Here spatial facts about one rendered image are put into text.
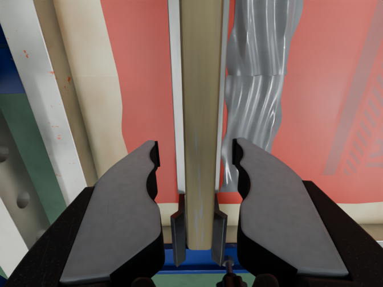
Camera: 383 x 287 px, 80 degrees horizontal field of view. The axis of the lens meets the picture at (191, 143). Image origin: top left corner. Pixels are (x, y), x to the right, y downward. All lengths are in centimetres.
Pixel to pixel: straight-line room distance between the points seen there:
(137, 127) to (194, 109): 14
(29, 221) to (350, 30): 45
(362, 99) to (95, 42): 33
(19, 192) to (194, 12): 29
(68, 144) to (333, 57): 33
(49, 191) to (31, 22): 165
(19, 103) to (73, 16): 133
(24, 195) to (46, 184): 148
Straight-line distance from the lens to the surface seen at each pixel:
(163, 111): 30
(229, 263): 41
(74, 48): 31
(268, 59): 29
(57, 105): 30
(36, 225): 39
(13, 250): 40
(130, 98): 30
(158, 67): 29
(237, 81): 29
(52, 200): 193
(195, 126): 19
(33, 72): 30
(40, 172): 181
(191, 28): 18
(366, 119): 38
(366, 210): 49
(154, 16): 28
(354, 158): 41
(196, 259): 41
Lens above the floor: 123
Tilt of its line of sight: 61 degrees down
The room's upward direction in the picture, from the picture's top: 179 degrees clockwise
